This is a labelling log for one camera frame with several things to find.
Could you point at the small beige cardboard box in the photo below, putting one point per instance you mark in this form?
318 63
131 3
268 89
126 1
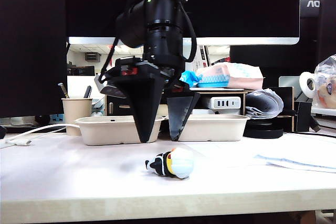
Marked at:
163 110

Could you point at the blue wet wipes pack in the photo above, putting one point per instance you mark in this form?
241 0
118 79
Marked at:
189 77

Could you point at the ceiling air conditioner unit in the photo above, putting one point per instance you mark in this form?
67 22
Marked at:
92 57

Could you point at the white paper sheets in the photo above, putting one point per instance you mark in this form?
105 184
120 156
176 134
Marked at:
302 162

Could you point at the black box with white lettering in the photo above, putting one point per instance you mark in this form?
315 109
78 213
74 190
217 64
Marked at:
302 116

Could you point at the beige paper cup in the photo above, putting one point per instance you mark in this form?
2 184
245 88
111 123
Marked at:
75 116

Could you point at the black wooden desk organizer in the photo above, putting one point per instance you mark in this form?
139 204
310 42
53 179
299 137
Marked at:
123 112

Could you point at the pink tissue pack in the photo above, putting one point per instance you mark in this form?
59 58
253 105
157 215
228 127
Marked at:
236 77

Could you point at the dark panel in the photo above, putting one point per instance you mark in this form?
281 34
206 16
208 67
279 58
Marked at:
328 24

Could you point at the white tape roll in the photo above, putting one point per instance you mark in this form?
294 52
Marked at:
305 87

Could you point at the background desk monitors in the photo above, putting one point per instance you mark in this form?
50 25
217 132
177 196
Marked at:
83 71

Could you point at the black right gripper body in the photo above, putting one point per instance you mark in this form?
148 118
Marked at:
152 70

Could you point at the white roll-up banner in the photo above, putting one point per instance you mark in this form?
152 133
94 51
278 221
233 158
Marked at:
202 56

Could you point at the beige paper pulp box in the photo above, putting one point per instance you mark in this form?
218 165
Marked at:
215 129
105 132

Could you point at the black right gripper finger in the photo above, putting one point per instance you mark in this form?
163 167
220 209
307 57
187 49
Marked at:
144 103
178 113

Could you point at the grey metallic desk object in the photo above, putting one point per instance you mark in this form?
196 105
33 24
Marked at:
97 106

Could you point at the black AOC monitor back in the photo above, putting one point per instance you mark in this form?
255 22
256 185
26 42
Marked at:
309 11

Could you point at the silver-tipped pen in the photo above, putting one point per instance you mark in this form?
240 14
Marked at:
63 91

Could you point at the white desk riser shelf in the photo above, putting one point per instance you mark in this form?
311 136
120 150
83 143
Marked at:
325 111

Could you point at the clear plastic bag with contents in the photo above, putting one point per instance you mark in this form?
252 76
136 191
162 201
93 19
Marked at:
326 87

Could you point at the white USB charging hub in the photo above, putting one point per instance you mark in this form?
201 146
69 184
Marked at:
225 102

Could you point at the rolled printed papers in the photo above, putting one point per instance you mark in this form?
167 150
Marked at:
265 103

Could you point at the black pen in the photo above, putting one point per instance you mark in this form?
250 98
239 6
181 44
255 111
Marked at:
87 92

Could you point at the masked yellow black white doll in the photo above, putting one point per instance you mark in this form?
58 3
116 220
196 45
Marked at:
168 165

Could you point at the black round disc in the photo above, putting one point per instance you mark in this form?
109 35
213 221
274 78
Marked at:
262 131

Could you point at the large silver-bezel computer monitor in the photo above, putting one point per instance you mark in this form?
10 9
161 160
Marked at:
236 6

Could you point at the white office partition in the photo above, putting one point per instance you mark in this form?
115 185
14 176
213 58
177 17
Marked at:
81 85

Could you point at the black monitor with dark stand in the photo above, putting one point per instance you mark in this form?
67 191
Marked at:
31 51

